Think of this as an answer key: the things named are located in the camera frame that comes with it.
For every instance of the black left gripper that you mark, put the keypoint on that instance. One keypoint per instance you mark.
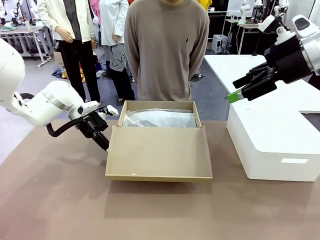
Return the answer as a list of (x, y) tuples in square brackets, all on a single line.
[(93, 125)]

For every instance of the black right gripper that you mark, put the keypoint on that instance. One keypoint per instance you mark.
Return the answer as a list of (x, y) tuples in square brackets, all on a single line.
[(290, 62)]

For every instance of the brown cardboard shoe box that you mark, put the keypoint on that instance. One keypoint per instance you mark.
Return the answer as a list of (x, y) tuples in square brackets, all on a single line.
[(157, 152)]

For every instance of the white tissue paper sheet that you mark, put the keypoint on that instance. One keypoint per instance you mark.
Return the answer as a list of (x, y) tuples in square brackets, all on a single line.
[(160, 121)]

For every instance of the paper-wrapped dark object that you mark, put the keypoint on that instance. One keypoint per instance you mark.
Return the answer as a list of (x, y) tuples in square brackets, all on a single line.
[(160, 110)]

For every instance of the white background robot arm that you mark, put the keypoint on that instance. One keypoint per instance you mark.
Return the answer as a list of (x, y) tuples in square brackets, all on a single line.
[(245, 11)]

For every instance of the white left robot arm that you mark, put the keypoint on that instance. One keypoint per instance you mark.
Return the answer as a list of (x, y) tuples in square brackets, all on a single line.
[(57, 105)]

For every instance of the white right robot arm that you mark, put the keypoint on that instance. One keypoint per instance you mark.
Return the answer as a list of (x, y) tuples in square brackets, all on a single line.
[(311, 42)]

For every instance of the white box lid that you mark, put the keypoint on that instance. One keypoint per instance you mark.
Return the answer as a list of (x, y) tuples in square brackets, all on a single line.
[(275, 135)]

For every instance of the white label on storage box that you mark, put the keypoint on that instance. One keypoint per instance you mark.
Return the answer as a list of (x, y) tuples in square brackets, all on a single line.
[(294, 161)]

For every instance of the small background cardboard box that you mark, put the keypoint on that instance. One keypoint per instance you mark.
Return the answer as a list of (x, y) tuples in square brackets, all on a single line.
[(58, 57)]

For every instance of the grey clothes pile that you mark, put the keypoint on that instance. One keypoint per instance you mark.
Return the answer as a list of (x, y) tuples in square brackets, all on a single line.
[(101, 74)]

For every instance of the blue and yellow clothes pile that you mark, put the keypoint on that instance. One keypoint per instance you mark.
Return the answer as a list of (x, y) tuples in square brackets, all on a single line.
[(60, 73)]

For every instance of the yellow garment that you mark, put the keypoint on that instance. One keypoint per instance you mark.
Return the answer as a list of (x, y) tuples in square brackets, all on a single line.
[(206, 5)]

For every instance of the person in beige sweater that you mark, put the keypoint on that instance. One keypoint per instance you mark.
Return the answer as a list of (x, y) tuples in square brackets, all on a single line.
[(165, 50)]

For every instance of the mannequin in white jacket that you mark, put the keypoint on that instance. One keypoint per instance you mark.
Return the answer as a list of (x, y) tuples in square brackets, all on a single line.
[(82, 22)]

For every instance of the pink garment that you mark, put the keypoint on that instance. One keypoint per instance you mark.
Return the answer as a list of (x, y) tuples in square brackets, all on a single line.
[(95, 10)]

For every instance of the grey background desk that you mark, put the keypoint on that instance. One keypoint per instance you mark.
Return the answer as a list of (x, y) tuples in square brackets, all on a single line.
[(20, 31)]

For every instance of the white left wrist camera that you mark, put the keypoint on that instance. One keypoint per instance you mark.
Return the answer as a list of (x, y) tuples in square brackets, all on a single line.
[(111, 110)]

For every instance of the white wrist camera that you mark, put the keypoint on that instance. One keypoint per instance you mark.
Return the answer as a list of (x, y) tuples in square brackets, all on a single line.
[(268, 23), (111, 110)]

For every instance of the small white frame box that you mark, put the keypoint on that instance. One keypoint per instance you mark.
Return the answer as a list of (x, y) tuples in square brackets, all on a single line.
[(220, 43)]

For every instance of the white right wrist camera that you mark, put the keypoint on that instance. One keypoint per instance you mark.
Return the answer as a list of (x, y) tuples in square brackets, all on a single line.
[(268, 23)]

